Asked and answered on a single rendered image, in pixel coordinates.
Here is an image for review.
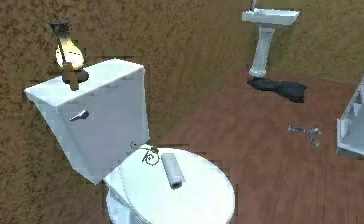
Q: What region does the black cloth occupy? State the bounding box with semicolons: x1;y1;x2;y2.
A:
246;76;309;104

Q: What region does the grey metal tap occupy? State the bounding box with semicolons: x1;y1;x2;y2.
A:
287;124;323;148

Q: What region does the grey paper roll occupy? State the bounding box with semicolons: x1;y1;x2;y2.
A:
161;152;186;190

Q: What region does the white pedestal sink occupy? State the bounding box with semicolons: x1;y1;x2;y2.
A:
241;0;301;78

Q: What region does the grey flush lever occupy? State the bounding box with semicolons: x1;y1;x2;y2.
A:
69;109;90;122

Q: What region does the white toilet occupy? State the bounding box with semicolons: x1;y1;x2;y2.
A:
23;58;236;224

